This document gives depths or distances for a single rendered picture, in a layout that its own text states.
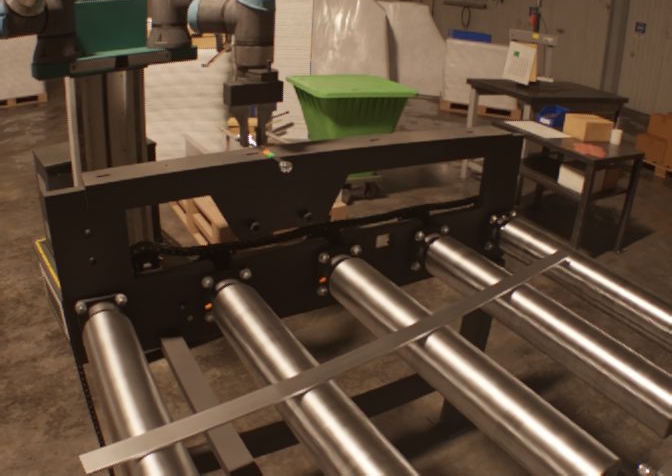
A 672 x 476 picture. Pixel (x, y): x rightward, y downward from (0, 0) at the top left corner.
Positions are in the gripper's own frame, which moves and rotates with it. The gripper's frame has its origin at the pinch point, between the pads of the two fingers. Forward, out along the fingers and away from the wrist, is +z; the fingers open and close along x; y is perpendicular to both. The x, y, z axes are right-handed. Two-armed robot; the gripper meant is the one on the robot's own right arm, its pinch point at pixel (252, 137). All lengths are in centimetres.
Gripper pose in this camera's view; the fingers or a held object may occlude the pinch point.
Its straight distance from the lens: 127.9
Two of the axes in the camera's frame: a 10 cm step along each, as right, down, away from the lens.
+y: -4.9, -3.8, 7.8
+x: -8.7, 1.7, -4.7
